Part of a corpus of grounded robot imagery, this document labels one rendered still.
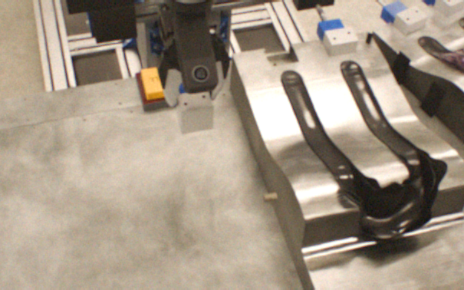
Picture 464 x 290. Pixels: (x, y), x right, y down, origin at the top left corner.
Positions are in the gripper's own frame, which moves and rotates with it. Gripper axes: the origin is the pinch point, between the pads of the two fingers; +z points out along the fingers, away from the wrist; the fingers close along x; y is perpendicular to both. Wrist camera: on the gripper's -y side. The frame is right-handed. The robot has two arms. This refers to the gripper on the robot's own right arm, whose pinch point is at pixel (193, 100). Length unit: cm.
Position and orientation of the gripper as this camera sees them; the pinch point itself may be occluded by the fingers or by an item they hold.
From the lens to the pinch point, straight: 100.0
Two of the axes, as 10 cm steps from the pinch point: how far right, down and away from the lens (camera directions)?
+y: -2.6, -7.7, 5.8
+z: -0.4, 6.1, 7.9
